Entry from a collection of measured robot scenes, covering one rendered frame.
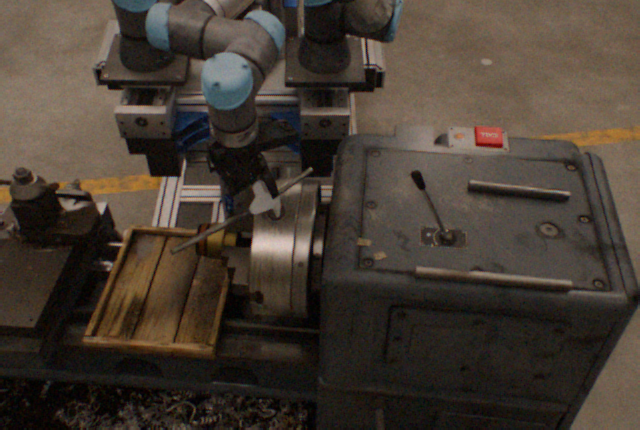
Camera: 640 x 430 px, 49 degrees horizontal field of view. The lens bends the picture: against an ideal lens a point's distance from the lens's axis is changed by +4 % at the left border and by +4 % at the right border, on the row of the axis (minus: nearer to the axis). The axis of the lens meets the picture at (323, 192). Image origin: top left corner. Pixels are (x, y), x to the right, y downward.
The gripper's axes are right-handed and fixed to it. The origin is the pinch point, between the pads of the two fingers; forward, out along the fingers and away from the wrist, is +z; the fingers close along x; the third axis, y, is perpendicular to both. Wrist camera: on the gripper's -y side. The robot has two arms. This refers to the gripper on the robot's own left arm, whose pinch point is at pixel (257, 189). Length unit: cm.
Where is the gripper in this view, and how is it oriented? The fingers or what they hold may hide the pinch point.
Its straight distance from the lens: 133.6
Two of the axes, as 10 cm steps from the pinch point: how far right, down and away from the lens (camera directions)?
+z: 0.1, 5.3, 8.5
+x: 6.4, 6.5, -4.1
